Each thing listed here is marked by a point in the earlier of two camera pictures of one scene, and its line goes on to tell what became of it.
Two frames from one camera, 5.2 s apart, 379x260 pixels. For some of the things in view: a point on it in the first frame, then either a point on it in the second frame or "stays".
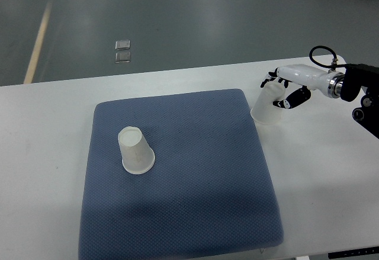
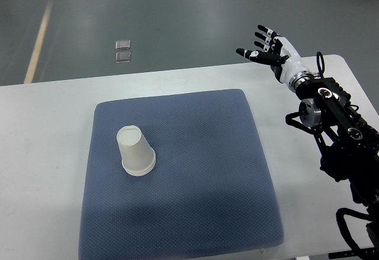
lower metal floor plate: (122, 57) stays
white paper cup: (265, 111) → (138, 157)
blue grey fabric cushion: (209, 195) stays
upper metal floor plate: (122, 44) stays
